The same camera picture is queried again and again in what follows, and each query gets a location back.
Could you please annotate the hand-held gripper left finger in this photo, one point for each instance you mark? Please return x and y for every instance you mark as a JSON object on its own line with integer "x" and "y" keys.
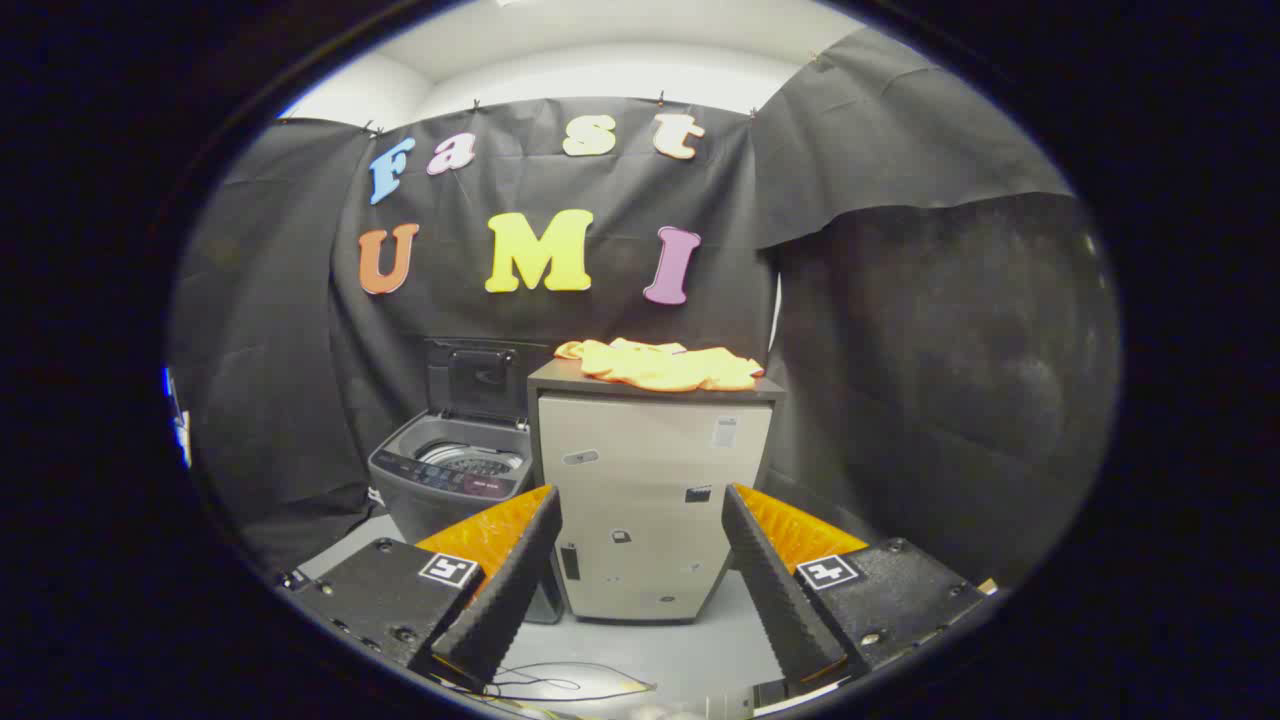
{"x": 515, "y": 590}

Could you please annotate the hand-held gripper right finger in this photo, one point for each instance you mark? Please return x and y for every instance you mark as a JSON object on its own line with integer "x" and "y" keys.
{"x": 775, "y": 590}

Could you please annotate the grey washing machine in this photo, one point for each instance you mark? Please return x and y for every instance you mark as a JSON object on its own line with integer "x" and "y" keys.
{"x": 400, "y": 480}

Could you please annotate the dark washing machine lid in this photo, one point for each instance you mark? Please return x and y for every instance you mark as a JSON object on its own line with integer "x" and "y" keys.
{"x": 480, "y": 380}

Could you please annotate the orange polo shirt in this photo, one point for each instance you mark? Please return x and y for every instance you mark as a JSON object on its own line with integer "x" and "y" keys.
{"x": 660, "y": 368}

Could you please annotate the beige cabinet with dark top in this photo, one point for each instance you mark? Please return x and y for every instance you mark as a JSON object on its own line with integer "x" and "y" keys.
{"x": 640, "y": 500}

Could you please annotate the white and blue object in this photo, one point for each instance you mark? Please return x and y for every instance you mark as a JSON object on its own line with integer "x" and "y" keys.
{"x": 178, "y": 420}

